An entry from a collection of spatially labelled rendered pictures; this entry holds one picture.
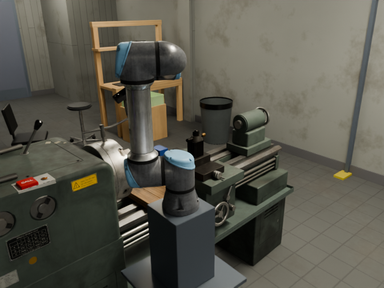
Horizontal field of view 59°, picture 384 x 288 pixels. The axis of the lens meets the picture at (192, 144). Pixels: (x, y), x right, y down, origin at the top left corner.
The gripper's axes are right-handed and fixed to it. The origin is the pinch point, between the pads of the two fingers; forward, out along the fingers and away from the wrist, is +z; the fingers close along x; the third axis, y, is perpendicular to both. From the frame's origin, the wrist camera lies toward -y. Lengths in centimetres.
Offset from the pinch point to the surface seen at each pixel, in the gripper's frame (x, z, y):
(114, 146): -11.3, 7.3, -14.2
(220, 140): 104, 182, 262
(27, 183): -26, -4, -62
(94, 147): -7.7, 7.6, -22.9
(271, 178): -47, 53, 104
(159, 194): -27.5, 37.8, 8.2
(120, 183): -25.8, 17.6, -18.7
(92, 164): -26.6, -2.1, -35.7
